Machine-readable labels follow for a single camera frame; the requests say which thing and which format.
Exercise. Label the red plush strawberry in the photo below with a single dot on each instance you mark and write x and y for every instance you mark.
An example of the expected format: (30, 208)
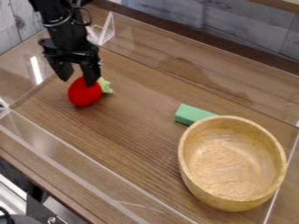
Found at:
(84, 95)

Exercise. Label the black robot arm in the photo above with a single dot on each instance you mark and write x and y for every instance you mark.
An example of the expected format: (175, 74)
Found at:
(67, 46)

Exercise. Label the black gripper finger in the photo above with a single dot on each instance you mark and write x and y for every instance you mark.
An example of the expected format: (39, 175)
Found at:
(62, 68)
(91, 71)

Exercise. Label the clear acrylic corner bracket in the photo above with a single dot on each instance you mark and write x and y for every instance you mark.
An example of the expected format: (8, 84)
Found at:
(100, 34)

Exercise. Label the clear acrylic enclosure wall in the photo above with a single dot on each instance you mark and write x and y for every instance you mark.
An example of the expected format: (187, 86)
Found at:
(106, 159)

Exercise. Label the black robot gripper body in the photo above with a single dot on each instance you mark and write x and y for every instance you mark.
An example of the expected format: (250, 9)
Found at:
(84, 53)

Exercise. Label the green foam block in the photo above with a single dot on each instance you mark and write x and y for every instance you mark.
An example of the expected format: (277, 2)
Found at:
(188, 115)

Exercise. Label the black table clamp mount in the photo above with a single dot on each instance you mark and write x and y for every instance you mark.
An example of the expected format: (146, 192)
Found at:
(40, 213)

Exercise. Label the light wooden bowl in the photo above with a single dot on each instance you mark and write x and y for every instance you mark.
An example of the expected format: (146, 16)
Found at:
(231, 162)

